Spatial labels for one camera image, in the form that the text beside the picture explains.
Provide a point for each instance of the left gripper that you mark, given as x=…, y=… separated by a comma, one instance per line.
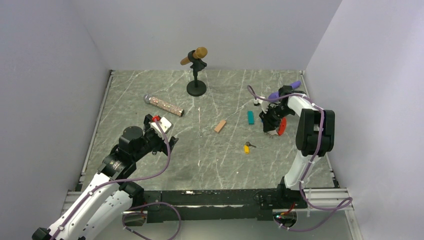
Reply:
x=162, y=145

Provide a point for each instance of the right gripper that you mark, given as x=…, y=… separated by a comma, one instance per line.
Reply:
x=268, y=124

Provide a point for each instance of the red carabiner keyring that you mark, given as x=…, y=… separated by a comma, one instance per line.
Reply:
x=282, y=126

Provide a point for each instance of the yellow tag key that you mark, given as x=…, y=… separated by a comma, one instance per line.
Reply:
x=247, y=147

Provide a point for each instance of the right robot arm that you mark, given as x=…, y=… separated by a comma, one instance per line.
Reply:
x=315, y=134

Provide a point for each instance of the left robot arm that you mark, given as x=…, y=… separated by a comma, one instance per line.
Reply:
x=111, y=190

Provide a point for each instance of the teal block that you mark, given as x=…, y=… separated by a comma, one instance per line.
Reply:
x=250, y=118

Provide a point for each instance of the purple microphone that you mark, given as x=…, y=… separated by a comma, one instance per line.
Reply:
x=284, y=90

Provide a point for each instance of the glitter microphone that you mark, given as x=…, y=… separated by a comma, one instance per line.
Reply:
x=164, y=105

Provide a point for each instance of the wooden block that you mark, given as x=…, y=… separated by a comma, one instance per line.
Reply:
x=220, y=126

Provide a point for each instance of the black microphone stand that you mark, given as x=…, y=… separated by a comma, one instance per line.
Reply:
x=196, y=87

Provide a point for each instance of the gold microphone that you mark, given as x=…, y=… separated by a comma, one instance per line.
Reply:
x=195, y=55

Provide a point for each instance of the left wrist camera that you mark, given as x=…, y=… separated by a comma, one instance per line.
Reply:
x=161, y=125

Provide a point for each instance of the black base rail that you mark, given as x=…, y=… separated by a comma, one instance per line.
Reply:
x=261, y=204

